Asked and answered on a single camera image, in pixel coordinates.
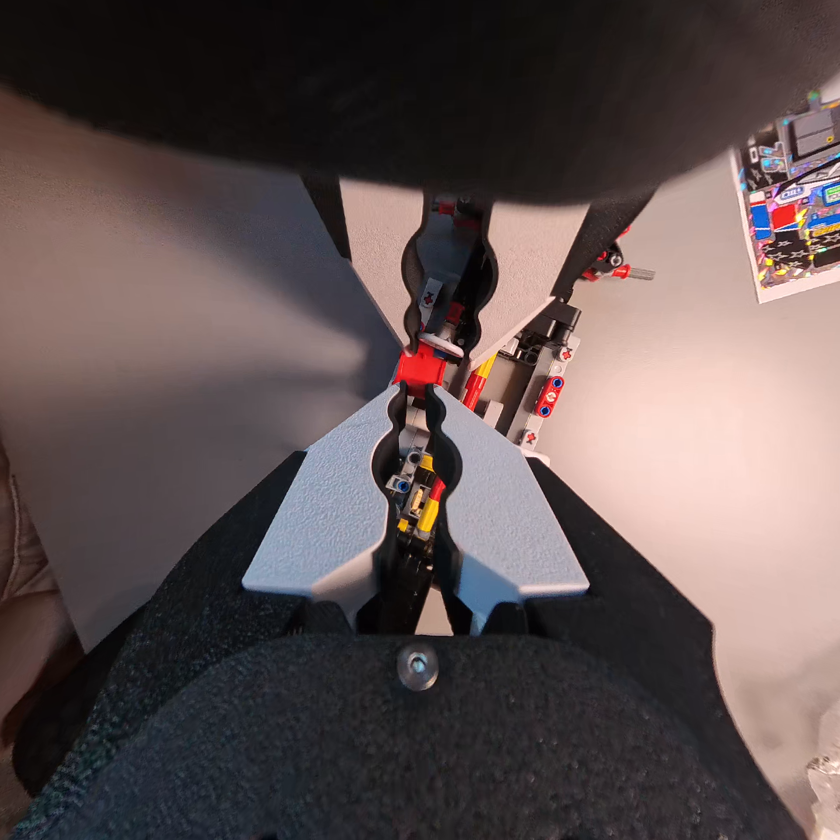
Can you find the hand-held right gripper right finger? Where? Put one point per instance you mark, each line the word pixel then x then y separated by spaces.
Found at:
pixel 512 525

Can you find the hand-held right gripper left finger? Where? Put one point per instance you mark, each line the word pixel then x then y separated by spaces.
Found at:
pixel 315 525

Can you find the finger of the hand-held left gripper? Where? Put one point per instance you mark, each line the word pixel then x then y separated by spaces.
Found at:
pixel 377 262
pixel 525 275

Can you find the grey lego steering wheel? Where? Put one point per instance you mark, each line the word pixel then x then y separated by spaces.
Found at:
pixel 436 342

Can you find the lego car chassis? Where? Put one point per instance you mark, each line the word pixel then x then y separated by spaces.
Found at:
pixel 518 387

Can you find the red lego seat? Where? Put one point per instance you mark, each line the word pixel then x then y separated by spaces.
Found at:
pixel 420 373

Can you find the holographic sticker sheet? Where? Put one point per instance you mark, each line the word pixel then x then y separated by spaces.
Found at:
pixel 794 229

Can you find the person's tan trousers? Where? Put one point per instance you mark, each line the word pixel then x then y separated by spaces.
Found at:
pixel 33 590

